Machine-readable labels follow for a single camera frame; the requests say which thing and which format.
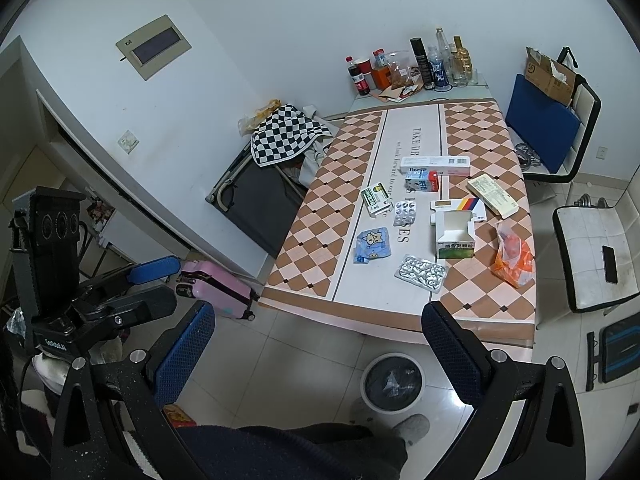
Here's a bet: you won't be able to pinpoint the green white medicine box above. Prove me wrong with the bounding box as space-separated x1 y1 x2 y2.
434 210 475 260

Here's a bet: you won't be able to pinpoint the green white lozenge box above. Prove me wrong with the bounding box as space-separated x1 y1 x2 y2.
360 182 394 218

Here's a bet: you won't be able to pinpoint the white round trash bin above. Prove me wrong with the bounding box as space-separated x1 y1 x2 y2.
360 352 425 415

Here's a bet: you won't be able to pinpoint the red packet on floor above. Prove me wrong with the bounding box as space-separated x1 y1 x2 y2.
163 404 198 428

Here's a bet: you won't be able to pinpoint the pink small suitcase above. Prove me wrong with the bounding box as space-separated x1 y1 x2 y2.
175 260 258 321

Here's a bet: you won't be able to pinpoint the large silver blister sheet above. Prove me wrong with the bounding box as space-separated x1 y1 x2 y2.
394 255 448 292

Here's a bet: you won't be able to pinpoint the grey slipper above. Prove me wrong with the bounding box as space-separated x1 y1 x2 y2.
392 413 431 446

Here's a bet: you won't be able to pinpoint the orange plastic bag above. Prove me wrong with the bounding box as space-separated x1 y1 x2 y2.
490 221 535 288

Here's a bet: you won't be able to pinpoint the person's dark trousers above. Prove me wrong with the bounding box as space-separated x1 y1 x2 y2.
178 422 408 479

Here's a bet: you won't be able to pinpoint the blue cartoon sachet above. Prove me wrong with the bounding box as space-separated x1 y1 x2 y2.
354 226 392 264

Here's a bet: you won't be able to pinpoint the white box colourful stripes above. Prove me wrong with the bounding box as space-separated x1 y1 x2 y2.
430 197 487 222

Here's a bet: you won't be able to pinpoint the black blue fitness board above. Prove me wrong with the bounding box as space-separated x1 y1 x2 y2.
585 322 639 391

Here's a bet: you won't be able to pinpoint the silver pill blister pack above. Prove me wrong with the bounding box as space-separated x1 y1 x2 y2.
394 200 416 228

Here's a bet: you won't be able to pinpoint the black phone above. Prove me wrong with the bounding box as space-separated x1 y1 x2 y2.
602 246 618 284

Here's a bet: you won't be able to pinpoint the cream flat medicine box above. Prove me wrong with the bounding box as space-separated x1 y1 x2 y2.
466 174 520 219

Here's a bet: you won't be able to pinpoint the white chair with phone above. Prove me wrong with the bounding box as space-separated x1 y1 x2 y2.
552 174 639 313

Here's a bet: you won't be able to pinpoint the blue white small carton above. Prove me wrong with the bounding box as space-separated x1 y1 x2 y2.
405 169 439 193

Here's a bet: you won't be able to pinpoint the checkered black white cloth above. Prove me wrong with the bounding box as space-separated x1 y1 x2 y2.
250 104 332 167

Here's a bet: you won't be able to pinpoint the long white red box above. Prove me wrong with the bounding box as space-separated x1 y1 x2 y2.
400 156 471 177

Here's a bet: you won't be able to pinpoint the cola bottle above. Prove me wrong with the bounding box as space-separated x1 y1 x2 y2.
345 56 370 96

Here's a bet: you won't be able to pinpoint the blue label bottle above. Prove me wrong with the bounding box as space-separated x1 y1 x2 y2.
427 46 451 92

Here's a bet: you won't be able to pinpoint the white chair far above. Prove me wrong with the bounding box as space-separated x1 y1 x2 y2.
508 47 602 184

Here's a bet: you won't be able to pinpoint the black tall can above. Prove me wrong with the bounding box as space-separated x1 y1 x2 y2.
410 37 435 90

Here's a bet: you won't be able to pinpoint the gold cap bottle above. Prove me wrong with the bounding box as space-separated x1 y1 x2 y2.
450 35 478 86

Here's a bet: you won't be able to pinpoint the cardboard box on chair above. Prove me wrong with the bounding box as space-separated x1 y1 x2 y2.
524 47 576 106

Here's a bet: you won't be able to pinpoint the orange drink bottle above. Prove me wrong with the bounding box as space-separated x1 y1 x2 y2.
371 49 392 90

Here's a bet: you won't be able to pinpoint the clear glass bottle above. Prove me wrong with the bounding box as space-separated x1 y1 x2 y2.
436 27 449 61

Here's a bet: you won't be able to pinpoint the wall electrical panel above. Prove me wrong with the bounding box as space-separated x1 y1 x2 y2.
116 14 191 80

